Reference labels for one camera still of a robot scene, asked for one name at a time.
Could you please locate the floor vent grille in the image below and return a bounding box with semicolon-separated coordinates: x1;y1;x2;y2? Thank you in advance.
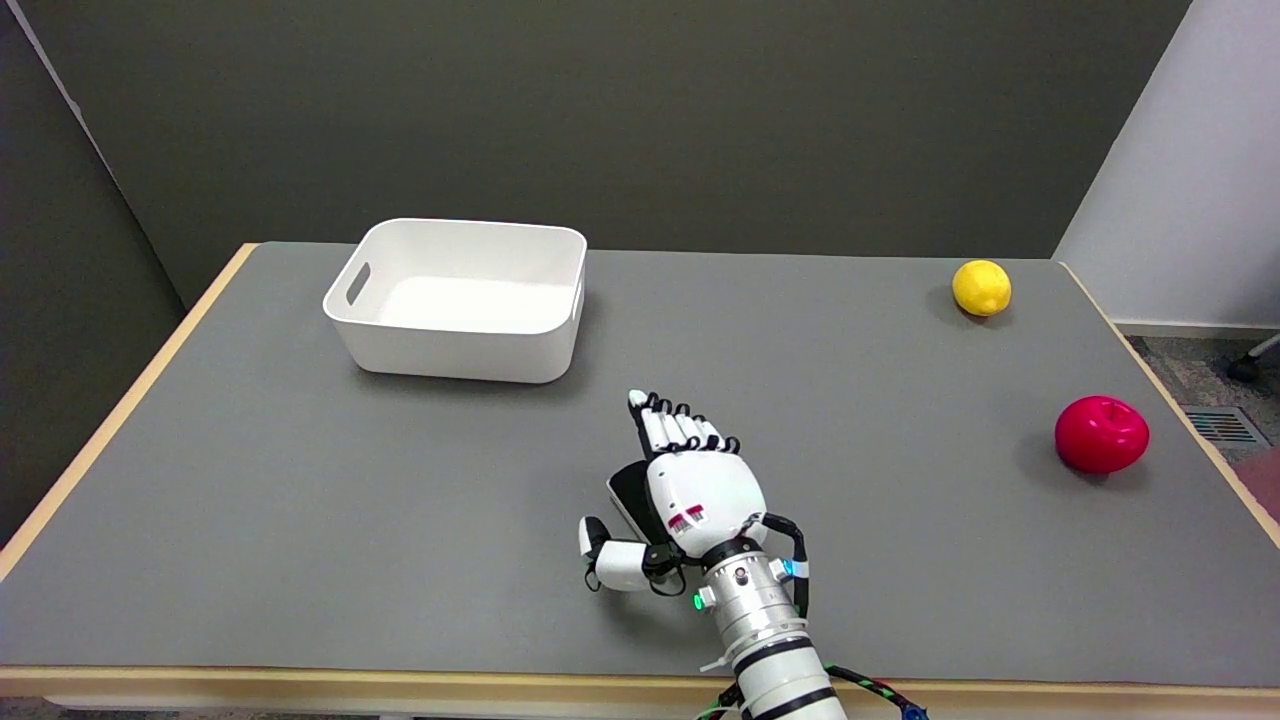
1183;404;1271;447

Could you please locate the green black braided cable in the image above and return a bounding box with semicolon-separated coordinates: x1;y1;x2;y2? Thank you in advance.
697;664;931;720

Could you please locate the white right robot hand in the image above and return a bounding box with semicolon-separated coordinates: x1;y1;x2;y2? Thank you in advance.
578;390;769;594

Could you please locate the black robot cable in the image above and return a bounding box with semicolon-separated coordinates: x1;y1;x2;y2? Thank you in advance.
745;513;811;621

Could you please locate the white plastic bin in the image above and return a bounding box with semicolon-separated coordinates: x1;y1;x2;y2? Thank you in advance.
322;218;588;385

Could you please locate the yellow lemon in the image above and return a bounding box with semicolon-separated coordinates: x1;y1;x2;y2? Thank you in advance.
952;259;1013;318

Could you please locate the chair caster wheel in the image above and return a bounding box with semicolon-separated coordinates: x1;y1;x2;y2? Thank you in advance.
1228;335;1280;385

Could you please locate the red apple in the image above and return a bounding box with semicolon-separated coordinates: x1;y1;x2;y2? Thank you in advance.
1054;395;1151;475

